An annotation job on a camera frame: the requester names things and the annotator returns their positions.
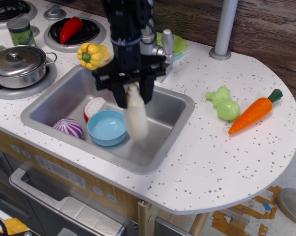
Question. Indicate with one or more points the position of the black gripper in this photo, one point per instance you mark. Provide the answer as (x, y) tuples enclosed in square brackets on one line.
[(127, 66)]

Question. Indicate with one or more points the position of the cream detergent bottle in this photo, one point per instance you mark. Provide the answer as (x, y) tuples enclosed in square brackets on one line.
[(135, 114)]

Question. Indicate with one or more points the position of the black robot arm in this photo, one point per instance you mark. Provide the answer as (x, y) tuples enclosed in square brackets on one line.
[(127, 18)]

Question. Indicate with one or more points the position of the grey toy sink basin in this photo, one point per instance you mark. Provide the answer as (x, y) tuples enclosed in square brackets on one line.
[(167, 113)]

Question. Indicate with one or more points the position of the red white toy vegetable half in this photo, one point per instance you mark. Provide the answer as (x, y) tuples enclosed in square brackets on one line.
[(94, 106)]

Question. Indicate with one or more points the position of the silver toy faucet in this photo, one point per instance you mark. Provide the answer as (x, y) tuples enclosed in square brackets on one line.
[(166, 49)]

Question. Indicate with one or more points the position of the blue plastic bowl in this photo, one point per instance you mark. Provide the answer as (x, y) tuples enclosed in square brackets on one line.
[(107, 128)]

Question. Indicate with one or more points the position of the yellow toy bell pepper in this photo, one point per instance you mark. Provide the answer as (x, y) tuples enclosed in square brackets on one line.
[(92, 56)]

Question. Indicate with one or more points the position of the green plastic plate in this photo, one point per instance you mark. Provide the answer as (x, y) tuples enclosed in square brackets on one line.
[(179, 43)]

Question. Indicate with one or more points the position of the purple striped toy onion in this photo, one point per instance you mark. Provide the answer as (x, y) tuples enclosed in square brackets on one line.
[(69, 126)]

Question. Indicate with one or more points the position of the red toy chili pepper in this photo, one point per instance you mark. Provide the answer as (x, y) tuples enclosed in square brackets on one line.
[(72, 26)]

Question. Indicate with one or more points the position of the green toy broccoli piece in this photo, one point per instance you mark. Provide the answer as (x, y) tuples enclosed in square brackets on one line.
[(222, 93)]

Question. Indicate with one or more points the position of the grey vertical pole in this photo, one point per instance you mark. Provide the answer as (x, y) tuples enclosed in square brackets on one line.
[(221, 49)]

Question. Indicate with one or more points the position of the light green toy pear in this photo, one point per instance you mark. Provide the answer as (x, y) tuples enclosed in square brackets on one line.
[(228, 110)]

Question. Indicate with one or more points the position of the grey stove knob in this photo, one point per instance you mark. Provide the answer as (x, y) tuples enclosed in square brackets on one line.
[(54, 13)]

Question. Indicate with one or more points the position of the steel pot with lid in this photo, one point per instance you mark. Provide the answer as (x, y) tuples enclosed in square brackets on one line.
[(22, 66)]

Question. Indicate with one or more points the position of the green label tin can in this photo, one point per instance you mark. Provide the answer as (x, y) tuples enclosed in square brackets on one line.
[(21, 32)]

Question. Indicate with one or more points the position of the orange toy carrot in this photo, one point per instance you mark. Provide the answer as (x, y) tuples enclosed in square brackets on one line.
[(255, 112)]

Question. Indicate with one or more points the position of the black stove burner rear left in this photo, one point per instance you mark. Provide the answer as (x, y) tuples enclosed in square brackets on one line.
[(11, 9)]

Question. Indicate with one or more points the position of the yellow cloth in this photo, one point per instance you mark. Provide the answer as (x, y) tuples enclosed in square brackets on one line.
[(14, 226)]

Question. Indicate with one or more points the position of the grey round foot base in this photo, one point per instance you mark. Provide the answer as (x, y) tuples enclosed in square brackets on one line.
[(286, 200)]

